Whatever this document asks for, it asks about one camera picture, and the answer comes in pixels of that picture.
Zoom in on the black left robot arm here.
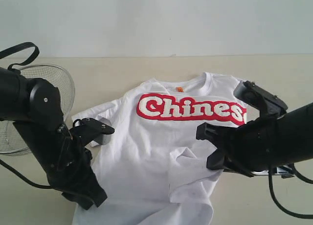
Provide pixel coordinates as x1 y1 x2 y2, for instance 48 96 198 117
0 68 114 210

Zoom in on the round metal mesh basket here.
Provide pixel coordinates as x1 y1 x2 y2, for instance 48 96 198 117
0 64 75 156

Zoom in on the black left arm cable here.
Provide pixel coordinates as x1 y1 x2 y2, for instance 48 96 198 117
0 41 49 189

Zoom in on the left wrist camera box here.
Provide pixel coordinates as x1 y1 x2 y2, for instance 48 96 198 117
70 117 115 146

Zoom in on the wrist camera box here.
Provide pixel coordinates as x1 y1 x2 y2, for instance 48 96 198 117
233 81 288 118
70 117 115 146

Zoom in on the white t-shirt red lettering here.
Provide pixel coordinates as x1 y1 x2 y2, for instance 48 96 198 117
72 72 246 225

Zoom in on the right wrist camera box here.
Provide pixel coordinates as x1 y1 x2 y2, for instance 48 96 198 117
233 81 288 118

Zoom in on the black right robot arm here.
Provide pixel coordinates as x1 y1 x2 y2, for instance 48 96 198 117
196 104 313 177

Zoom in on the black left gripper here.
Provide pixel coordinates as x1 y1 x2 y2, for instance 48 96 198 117
29 127 109 210

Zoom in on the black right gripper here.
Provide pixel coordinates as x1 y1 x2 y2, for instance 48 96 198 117
196 119 294 178

